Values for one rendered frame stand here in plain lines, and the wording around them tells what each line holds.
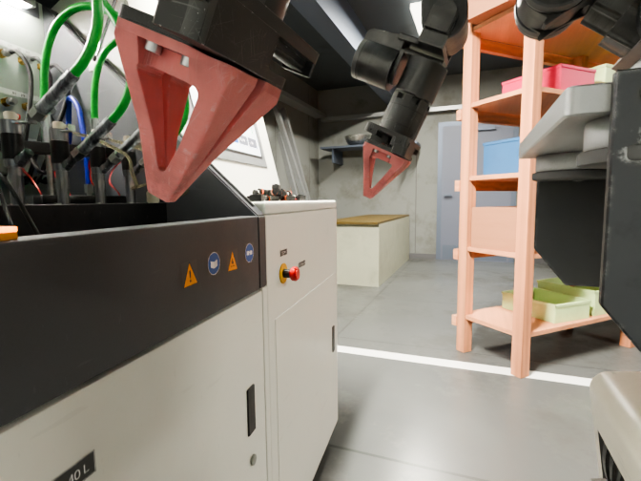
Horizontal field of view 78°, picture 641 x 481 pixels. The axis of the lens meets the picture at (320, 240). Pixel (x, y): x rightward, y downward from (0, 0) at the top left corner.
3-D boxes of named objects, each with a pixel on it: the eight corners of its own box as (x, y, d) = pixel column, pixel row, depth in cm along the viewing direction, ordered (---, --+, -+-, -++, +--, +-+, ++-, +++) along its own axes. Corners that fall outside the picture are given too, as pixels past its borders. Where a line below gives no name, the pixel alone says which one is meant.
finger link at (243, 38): (21, 165, 17) (70, -71, 15) (148, 173, 24) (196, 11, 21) (134, 236, 15) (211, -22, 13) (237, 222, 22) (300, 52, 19)
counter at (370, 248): (408, 259, 644) (409, 214, 637) (377, 287, 436) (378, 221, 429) (368, 257, 669) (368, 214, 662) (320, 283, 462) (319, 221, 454)
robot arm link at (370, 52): (463, 1, 48) (465, 30, 56) (379, -24, 52) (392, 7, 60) (419, 96, 51) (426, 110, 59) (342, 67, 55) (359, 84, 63)
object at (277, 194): (283, 200, 115) (282, 182, 114) (250, 201, 118) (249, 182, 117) (306, 200, 137) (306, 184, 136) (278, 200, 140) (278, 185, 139)
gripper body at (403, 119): (361, 133, 54) (384, 80, 52) (379, 143, 64) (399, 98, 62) (403, 151, 52) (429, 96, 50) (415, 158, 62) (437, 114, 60)
